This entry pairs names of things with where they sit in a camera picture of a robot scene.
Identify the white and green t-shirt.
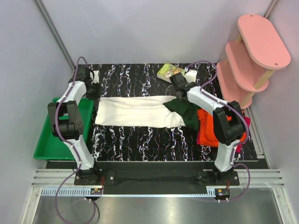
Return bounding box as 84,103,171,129
95,96,199,131

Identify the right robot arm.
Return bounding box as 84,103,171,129
170,73,249,185

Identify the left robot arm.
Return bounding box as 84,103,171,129
47,66,101,185

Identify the green paperback book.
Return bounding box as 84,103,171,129
157,63,185,83

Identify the orange folded t-shirt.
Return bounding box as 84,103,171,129
197,109,219,147

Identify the green plastic tray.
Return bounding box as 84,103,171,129
34,98,94,161

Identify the pink three-tier shelf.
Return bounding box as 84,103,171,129
217,14,291,109

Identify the magenta folded t-shirt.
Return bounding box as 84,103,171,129
196,115,251,154

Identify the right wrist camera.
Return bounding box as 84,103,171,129
184,68,197,83

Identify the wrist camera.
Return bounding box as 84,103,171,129
184,68,197,83
90,70,100,84

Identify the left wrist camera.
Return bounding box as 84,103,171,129
90,70,100,84

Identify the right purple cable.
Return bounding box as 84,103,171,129
185,60,251,203

